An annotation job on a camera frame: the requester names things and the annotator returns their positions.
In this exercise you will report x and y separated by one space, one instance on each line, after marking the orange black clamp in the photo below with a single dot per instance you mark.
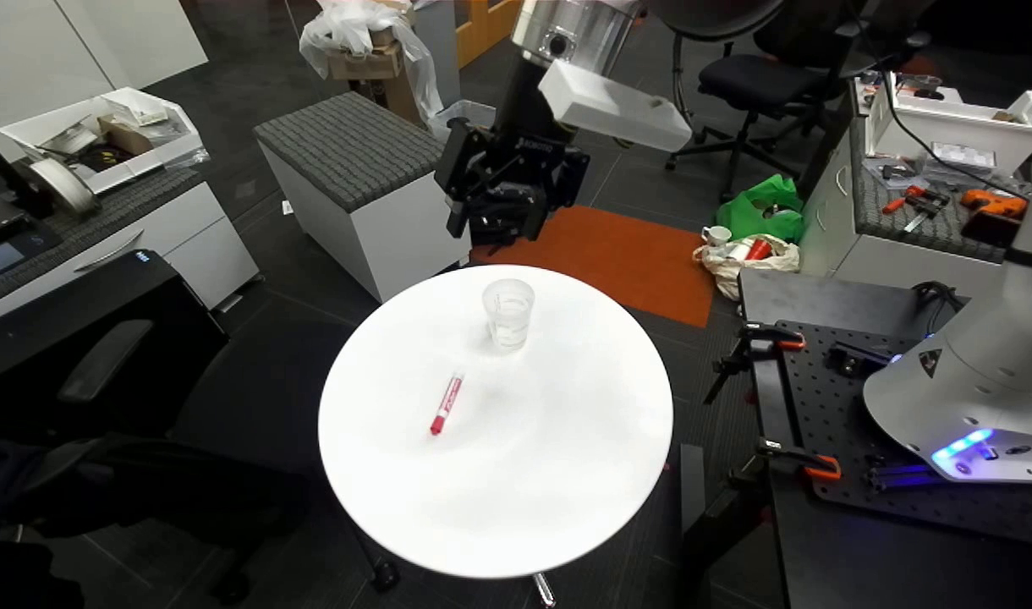
819 466
781 340

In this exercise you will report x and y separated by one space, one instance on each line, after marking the white tape roll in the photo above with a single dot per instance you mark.
61 188

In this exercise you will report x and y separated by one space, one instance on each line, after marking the orange floor mat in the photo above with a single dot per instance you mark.
626 267

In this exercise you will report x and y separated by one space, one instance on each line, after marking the white wall cabinet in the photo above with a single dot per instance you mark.
41 56

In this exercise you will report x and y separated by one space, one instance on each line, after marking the white tool cart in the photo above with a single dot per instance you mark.
841 224

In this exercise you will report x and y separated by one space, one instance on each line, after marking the white open box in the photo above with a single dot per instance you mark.
142 120

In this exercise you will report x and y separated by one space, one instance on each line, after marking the small white marker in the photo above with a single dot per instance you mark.
546 589

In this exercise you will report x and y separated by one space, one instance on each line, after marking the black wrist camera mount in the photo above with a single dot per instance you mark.
461 172

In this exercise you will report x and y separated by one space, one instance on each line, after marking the white bag with red items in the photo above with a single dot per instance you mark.
722 256

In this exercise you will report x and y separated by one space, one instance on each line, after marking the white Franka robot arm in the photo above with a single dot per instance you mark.
976 360

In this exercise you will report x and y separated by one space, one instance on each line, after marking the red marker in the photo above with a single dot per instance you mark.
447 409

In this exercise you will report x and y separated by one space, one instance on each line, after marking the black desk device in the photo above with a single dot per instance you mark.
0 256

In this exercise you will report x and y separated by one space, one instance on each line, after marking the white plastic bag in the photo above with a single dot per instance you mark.
333 30

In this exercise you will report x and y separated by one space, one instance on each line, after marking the white plastic bin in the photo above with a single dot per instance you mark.
943 120

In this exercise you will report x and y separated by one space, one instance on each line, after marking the white cabinet with grey cushion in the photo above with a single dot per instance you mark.
391 240

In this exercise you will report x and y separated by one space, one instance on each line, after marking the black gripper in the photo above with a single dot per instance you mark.
536 174

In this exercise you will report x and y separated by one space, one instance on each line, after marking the black office chair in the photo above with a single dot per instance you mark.
254 429
764 78

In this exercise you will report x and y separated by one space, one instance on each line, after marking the small cardboard box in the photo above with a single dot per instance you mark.
365 61

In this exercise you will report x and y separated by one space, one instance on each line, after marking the wooden door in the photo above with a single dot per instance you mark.
484 22

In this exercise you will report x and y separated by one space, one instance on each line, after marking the orange power drill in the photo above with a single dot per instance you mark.
994 203

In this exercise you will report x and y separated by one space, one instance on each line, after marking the green bag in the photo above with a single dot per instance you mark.
764 208

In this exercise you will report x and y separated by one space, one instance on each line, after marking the white drawer cabinet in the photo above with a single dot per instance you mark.
199 241

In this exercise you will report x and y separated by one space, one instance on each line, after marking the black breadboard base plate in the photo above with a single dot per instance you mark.
874 543

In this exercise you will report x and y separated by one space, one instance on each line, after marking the small black block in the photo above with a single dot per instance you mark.
857 360

